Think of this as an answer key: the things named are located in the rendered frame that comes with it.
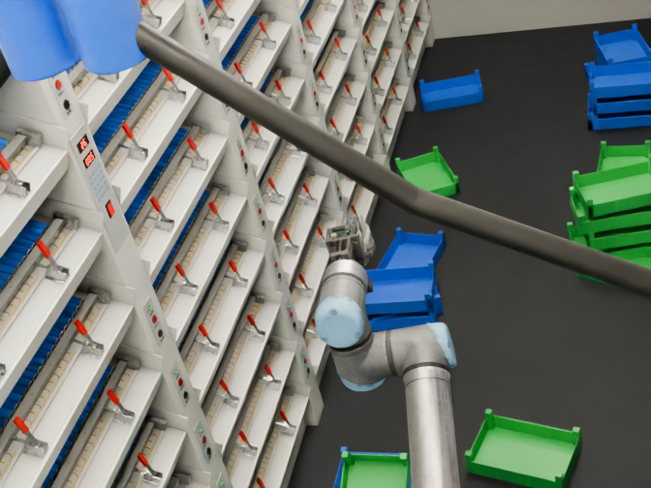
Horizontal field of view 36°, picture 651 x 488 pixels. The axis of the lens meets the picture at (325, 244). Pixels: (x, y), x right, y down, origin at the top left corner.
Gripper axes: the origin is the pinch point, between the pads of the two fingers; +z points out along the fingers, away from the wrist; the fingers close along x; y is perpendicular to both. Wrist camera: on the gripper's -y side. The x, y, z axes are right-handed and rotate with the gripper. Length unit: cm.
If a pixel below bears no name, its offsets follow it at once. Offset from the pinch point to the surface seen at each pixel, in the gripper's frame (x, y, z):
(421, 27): 11, -88, 331
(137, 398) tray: 54, -20, -21
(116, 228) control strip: 47, 17, -10
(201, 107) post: 44, 12, 56
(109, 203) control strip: 46, 23, -9
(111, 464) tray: 56, -21, -40
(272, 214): 42, -36, 76
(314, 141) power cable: -24, 75, -105
